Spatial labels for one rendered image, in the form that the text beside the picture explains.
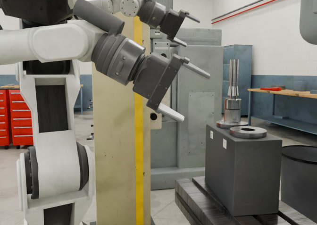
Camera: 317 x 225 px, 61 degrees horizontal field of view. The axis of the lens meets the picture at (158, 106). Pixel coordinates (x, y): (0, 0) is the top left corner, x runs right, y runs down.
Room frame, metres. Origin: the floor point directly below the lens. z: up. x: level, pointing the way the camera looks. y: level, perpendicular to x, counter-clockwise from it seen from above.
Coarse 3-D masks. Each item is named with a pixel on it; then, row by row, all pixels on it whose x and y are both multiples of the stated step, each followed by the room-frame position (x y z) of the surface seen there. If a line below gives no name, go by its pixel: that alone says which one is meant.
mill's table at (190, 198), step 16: (176, 192) 0.82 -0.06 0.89; (192, 192) 0.74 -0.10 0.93; (208, 192) 0.75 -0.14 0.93; (192, 208) 0.70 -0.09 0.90; (208, 208) 0.65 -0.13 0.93; (224, 208) 0.65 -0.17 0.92; (288, 208) 0.65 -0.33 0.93; (192, 224) 0.70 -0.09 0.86; (208, 224) 0.61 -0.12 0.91; (224, 224) 0.58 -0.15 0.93; (240, 224) 0.58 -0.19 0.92; (256, 224) 0.58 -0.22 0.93; (272, 224) 0.58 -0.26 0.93; (288, 224) 0.58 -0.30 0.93; (304, 224) 0.58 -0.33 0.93
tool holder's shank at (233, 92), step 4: (232, 60) 0.77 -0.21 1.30; (236, 60) 0.77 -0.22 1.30; (232, 64) 0.77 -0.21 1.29; (236, 64) 0.77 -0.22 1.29; (232, 68) 0.77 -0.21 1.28; (236, 68) 0.77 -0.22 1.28; (232, 72) 0.77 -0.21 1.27; (236, 72) 0.77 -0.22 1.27; (232, 76) 0.77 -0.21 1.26; (236, 76) 0.77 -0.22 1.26; (232, 80) 0.77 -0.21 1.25; (236, 80) 0.77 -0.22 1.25; (232, 84) 0.77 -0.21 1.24; (236, 84) 0.77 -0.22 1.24; (232, 88) 0.77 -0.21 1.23; (236, 88) 0.77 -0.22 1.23; (228, 92) 0.77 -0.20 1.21; (232, 92) 0.76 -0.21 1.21; (236, 92) 0.76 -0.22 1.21; (232, 96) 0.77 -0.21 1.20; (236, 96) 0.77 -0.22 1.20
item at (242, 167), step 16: (208, 128) 0.80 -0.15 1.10; (224, 128) 0.75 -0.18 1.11; (240, 128) 0.69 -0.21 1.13; (256, 128) 0.69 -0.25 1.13; (208, 144) 0.80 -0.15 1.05; (224, 144) 0.67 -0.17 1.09; (240, 144) 0.61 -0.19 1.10; (256, 144) 0.62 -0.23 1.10; (272, 144) 0.62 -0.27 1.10; (208, 160) 0.80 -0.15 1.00; (224, 160) 0.67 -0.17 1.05; (240, 160) 0.61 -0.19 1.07; (256, 160) 0.62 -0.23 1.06; (272, 160) 0.62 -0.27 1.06; (208, 176) 0.79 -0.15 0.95; (224, 176) 0.67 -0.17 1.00; (240, 176) 0.61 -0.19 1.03; (256, 176) 0.62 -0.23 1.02; (272, 176) 0.63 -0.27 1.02; (224, 192) 0.67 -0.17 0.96; (240, 192) 0.61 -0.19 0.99; (256, 192) 0.62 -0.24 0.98; (272, 192) 0.63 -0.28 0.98; (240, 208) 0.61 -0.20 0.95; (256, 208) 0.62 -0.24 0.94; (272, 208) 0.63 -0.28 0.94
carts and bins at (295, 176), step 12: (288, 156) 2.03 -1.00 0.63; (300, 156) 2.32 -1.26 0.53; (312, 156) 2.29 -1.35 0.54; (288, 168) 2.03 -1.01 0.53; (300, 168) 1.95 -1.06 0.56; (312, 168) 1.90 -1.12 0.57; (288, 180) 2.03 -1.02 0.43; (300, 180) 1.95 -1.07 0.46; (312, 180) 1.90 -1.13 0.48; (288, 192) 2.04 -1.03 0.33; (300, 192) 1.95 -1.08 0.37; (312, 192) 1.91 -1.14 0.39; (288, 204) 2.04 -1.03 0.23; (300, 204) 1.95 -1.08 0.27; (312, 204) 1.91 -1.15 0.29; (312, 216) 1.91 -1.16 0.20
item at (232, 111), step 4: (228, 104) 0.76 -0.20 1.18; (232, 104) 0.76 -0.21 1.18; (236, 104) 0.75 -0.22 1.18; (240, 104) 0.76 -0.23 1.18; (224, 108) 0.78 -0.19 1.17; (228, 108) 0.76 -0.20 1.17; (232, 108) 0.76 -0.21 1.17; (236, 108) 0.75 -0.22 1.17; (240, 108) 0.76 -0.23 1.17; (224, 112) 0.78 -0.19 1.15; (228, 112) 0.76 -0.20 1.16; (232, 112) 0.76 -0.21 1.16; (236, 112) 0.76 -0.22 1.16; (240, 112) 0.76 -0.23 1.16; (224, 116) 0.78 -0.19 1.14; (228, 116) 0.76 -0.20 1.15; (232, 116) 0.76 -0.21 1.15; (236, 116) 0.76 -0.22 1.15; (240, 116) 0.76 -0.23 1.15; (224, 120) 0.78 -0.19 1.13; (228, 120) 0.76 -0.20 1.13; (232, 120) 0.76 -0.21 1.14; (236, 120) 0.76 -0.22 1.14; (240, 120) 0.77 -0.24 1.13
